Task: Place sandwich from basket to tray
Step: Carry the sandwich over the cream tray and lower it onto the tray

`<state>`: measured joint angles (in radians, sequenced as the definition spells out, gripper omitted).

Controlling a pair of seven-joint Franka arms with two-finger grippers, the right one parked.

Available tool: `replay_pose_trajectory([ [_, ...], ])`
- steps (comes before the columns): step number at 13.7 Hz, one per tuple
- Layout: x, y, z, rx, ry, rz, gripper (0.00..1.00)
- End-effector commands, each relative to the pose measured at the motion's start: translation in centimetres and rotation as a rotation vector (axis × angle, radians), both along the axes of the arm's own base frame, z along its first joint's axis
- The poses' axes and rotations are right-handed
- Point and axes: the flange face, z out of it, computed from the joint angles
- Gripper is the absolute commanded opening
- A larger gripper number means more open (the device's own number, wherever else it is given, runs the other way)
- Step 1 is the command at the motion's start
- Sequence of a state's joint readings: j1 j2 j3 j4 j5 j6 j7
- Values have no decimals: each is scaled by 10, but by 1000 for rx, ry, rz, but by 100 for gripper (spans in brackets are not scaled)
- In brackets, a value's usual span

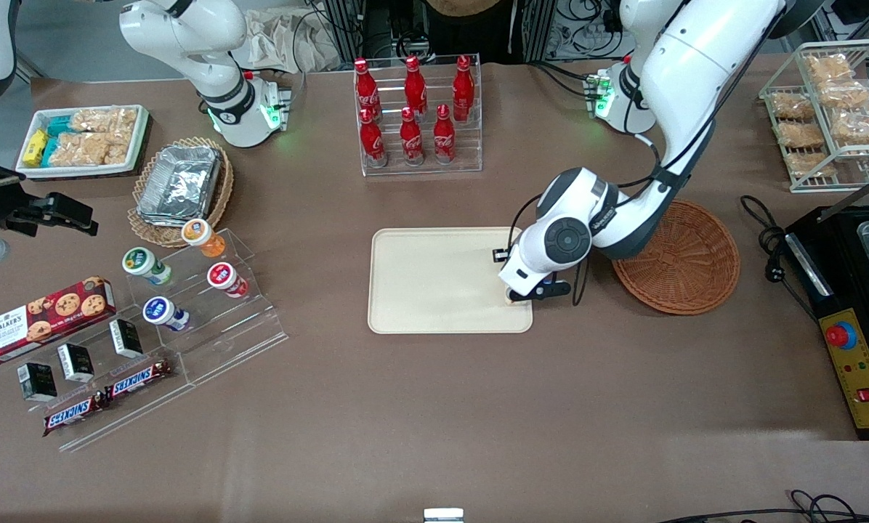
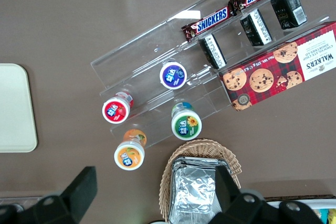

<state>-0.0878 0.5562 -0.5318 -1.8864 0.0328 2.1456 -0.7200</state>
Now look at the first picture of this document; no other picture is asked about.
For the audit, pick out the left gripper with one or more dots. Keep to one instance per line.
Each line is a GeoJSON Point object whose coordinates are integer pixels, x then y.
{"type": "Point", "coordinates": [495, 255]}

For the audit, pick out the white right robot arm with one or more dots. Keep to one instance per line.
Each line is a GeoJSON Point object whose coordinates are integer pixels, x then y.
{"type": "Point", "coordinates": [187, 33]}

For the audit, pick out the beige plastic tray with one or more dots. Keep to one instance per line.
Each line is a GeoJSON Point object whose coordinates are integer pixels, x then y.
{"type": "Point", "coordinates": [434, 283]}

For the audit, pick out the white rectangular snack tray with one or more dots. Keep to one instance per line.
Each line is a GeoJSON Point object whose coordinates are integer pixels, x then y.
{"type": "Point", "coordinates": [142, 138]}

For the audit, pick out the brown wicker basket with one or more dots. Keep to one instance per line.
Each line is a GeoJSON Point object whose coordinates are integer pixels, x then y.
{"type": "Point", "coordinates": [689, 269]}

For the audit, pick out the light tan wicker basket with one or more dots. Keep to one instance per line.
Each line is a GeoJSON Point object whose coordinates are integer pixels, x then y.
{"type": "Point", "coordinates": [224, 196]}

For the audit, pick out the teal snack pack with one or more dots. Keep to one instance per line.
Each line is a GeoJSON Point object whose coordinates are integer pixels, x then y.
{"type": "Point", "coordinates": [59, 126]}
{"type": "Point", "coordinates": [49, 151]}

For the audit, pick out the yellow snack pack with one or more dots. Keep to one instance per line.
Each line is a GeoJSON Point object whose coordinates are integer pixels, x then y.
{"type": "Point", "coordinates": [35, 147]}

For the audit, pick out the rice cracker pack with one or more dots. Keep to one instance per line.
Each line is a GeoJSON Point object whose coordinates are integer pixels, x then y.
{"type": "Point", "coordinates": [863, 129]}
{"type": "Point", "coordinates": [82, 149]}
{"type": "Point", "coordinates": [793, 106]}
{"type": "Point", "coordinates": [104, 120]}
{"type": "Point", "coordinates": [800, 135]}
{"type": "Point", "coordinates": [811, 165]}
{"type": "Point", "coordinates": [827, 67]}
{"type": "Point", "coordinates": [849, 94]}

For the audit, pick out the red Walkers cookie box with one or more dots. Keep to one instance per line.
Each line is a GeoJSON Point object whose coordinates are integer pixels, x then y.
{"type": "Point", "coordinates": [42, 319]}

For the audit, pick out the green lid gum jar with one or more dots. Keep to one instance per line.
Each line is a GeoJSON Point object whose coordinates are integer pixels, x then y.
{"type": "Point", "coordinates": [142, 263]}

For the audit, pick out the stack of foil trays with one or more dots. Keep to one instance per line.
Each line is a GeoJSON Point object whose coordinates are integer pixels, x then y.
{"type": "Point", "coordinates": [180, 185]}

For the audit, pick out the small black box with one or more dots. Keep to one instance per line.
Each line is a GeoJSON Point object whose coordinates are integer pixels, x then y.
{"type": "Point", "coordinates": [37, 381]}
{"type": "Point", "coordinates": [76, 363]}
{"type": "Point", "coordinates": [126, 338]}

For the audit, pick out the clear acrylic bottle rack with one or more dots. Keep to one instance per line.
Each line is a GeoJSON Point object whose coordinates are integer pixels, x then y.
{"type": "Point", "coordinates": [471, 149]}

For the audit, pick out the blue lid gum jar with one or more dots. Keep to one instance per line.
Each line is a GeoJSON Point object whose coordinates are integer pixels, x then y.
{"type": "Point", "coordinates": [160, 312]}

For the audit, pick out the orange lid gum jar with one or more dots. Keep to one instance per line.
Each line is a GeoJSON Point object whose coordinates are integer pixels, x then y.
{"type": "Point", "coordinates": [200, 236]}

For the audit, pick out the red cola bottle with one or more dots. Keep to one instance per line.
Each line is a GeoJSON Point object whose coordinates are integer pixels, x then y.
{"type": "Point", "coordinates": [373, 142]}
{"type": "Point", "coordinates": [444, 138]}
{"type": "Point", "coordinates": [411, 142]}
{"type": "Point", "coordinates": [463, 91]}
{"type": "Point", "coordinates": [415, 87]}
{"type": "Point", "coordinates": [366, 87]}

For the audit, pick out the Snickers bar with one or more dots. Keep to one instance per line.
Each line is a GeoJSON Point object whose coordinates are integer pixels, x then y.
{"type": "Point", "coordinates": [138, 378]}
{"type": "Point", "coordinates": [75, 412]}

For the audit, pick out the red lid gum jar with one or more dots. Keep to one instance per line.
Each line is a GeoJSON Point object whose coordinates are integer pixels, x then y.
{"type": "Point", "coordinates": [224, 278]}

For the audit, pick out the clear acrylic stepped stand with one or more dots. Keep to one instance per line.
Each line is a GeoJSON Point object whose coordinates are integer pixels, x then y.
{"type": "Point", "coordinates": [136, 414]}
{"type": "Point", "coordinates": [249, 327]}

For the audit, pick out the brown rounded object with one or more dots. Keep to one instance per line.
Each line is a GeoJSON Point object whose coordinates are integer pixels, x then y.
{"type": "Point", "coordinates": [463, 6]}

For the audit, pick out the beige cloth bag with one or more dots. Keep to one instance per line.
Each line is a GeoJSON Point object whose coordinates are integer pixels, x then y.
{"type": "Point", "coordinates": [289, 40]}

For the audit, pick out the black machine yellow control panel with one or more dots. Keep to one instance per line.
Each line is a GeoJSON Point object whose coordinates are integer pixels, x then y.
{"type": "Point", "coordinates": [859, 363]}

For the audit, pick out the aluminium profile frame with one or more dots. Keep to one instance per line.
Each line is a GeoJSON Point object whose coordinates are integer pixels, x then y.
{"type": "Point", "coordinates": [347, 29]}

